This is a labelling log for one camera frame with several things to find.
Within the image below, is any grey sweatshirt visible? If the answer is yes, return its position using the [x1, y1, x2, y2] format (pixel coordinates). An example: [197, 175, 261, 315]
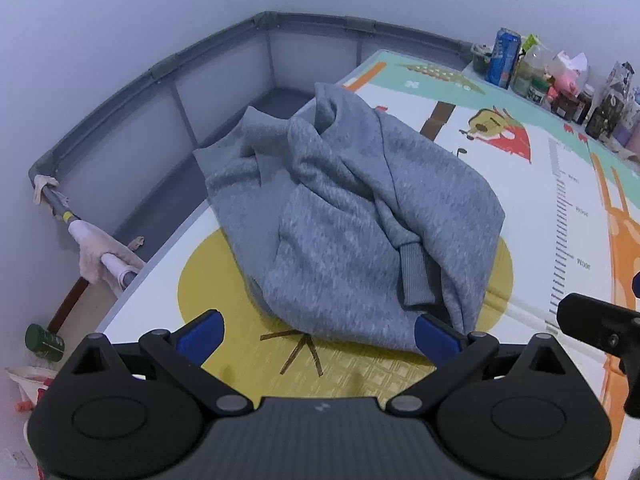
[192, 81, 506, 356]

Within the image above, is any white tissue pack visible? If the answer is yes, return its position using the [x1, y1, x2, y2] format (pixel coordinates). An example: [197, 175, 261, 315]
[552, 51, 589, 75]

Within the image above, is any green lidded jar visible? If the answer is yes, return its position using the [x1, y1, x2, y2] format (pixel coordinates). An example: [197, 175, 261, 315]
[528, 78, 551, 107]

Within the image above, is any patterned gift bag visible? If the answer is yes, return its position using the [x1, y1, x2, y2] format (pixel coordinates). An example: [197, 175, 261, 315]
[585, 61, 636, 140]

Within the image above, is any pink pig toy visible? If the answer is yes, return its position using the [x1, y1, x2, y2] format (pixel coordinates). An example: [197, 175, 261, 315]
[547, 70, 588, 103]

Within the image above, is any dark green jar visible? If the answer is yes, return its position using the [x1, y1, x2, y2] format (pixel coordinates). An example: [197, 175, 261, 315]
[472, 43, 497, 75]

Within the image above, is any clear glass jar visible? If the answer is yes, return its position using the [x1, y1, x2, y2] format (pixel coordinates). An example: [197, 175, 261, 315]
[510, 44, 553, 98]

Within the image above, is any printed foam play mat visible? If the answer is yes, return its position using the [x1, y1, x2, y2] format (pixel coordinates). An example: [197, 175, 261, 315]
[95, 49, 640, 480]

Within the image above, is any dark brown jar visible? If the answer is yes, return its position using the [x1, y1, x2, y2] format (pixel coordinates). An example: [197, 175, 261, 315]
[551, 91, 581, 122]

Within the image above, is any brown wooden leg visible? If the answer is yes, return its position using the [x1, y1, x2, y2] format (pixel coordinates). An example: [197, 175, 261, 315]
[48, 276, 92, 337]

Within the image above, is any grey playpen fence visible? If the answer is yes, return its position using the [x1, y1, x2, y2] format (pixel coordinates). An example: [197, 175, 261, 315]
[28, 10, 475, 281]

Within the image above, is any brown glass bottle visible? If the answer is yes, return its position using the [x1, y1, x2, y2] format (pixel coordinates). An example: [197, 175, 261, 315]
[574, 85, 597, 125]

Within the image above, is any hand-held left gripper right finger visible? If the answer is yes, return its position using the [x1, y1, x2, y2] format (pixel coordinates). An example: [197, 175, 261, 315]
[385, 312, 576, 417]

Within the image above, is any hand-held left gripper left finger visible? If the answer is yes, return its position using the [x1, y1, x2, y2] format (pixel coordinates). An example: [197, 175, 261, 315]
[67, 309, 253, 417]

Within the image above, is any white red plastic bag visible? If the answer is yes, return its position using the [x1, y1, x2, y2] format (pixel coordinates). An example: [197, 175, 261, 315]
[4, 365, 61, 413]

